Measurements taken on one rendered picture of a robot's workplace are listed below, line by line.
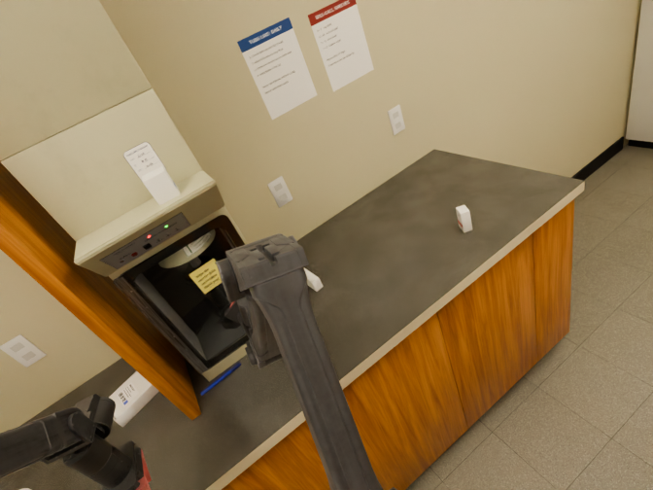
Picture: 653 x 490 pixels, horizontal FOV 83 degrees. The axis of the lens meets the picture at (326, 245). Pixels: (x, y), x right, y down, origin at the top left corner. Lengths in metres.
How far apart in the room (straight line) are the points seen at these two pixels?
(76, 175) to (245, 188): 0.68
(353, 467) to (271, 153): 1.21
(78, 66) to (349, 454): 0.83
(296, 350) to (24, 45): 0.75
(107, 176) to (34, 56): 0.24
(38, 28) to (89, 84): 0.11
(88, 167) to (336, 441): 0.74
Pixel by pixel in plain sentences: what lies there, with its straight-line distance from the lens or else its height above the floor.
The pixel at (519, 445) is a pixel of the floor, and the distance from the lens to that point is 1.93.
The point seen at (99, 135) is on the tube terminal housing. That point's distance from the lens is 0.93.
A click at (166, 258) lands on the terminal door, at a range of 1.00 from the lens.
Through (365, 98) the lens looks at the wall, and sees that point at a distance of 1.67.
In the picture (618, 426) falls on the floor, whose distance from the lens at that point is 2.01.
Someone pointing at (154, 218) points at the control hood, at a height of 1.50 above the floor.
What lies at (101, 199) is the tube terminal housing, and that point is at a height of 1.56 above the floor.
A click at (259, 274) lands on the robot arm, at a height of 1.54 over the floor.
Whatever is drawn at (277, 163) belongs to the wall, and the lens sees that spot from 1.50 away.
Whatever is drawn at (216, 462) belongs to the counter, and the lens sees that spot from 1.10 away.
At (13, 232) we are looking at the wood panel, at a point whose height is 1.60.
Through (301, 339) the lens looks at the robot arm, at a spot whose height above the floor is 1.47.
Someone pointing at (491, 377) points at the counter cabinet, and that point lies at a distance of 1.72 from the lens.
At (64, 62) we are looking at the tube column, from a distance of 0.93.
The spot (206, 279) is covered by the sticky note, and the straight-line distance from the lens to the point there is 1.05.
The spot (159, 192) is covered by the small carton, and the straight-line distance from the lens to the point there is 0.88.
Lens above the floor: 1.77
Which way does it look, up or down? 34 degrees down
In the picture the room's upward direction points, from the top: 24 degrees counter-clockwise
